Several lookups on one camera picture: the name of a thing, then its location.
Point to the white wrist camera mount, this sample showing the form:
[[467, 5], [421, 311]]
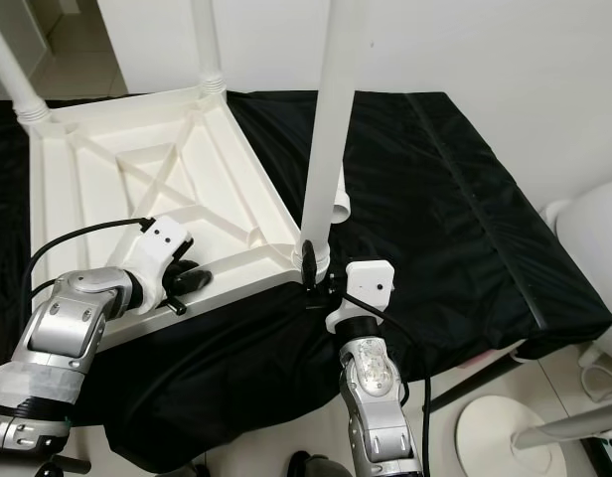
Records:
[[165, 238], [371, 283]]

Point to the white round stand base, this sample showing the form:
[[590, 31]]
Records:
[[510, 437]]

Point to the white rounded appliance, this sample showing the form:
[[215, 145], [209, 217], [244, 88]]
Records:
[[594, 238]]

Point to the black cloth table cover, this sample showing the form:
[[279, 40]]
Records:
[[445, 199]]

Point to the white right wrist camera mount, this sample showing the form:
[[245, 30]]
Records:
[[371, 283]]

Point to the black metal table brace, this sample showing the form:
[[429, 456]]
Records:
[[470, 383]]

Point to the pink fabric under cloth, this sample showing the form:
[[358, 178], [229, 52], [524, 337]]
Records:
[[485, 360]]

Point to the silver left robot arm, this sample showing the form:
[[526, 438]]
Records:
[[63, 333]]

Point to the white plastic table leg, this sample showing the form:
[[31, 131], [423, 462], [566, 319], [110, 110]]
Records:
[[342, 207], [331, 119], [20, 84], [207, 45]]

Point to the white plastic children table top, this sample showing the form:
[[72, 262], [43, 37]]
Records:
[[147, 169]]

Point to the dark right robot foot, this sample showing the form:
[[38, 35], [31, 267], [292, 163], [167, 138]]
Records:
[[331, 469]]

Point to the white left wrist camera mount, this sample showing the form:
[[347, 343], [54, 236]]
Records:
[[165, 238]]

